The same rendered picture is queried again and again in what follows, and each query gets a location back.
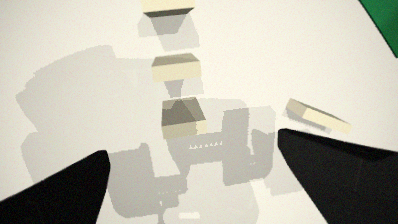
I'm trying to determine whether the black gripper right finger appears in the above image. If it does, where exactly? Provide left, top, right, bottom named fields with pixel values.
left=277, top=128, right=398, bottom=224

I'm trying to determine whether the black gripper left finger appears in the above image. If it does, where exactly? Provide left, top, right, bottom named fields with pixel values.
left=0, top=150, right=111, bottom=224

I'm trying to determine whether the beige rectangular block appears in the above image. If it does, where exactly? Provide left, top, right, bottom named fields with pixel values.
left=151, top=52, right=202, bottom=83
left=141, top=0, right=195, bottom=18
left=286, top=98, right=353, bottom=135
left=161, top=96, right=207, bottom=140

